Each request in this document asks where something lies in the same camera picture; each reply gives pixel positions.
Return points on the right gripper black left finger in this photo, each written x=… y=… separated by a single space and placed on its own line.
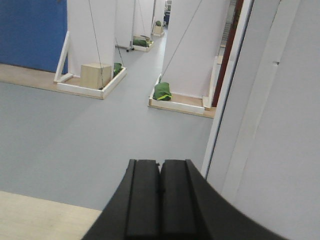
x=133 y=212

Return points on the white tray base centre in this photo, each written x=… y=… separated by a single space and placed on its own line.
x=190 y=105

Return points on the green sandbag with yellow stripe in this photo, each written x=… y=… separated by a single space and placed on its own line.
x=162 y=92

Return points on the light wooden base platform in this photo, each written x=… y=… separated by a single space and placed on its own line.
x=29 y=218

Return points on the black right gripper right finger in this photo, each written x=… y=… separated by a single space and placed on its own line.
x=192 y=210

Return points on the light wooden cube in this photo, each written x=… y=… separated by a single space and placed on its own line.
x=95 y=75

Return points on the blue partition wall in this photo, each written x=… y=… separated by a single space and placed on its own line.
x=32 y=33

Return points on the white partition wall panel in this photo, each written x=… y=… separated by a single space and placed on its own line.
x=263 y=154

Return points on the green sandbag far tray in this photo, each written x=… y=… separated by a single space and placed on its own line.
x=142 y=41

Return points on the white tray base left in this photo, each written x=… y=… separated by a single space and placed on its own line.
x=69 y=82

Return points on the white tray base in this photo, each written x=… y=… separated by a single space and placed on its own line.
x=190 y=105
x=69 y=82

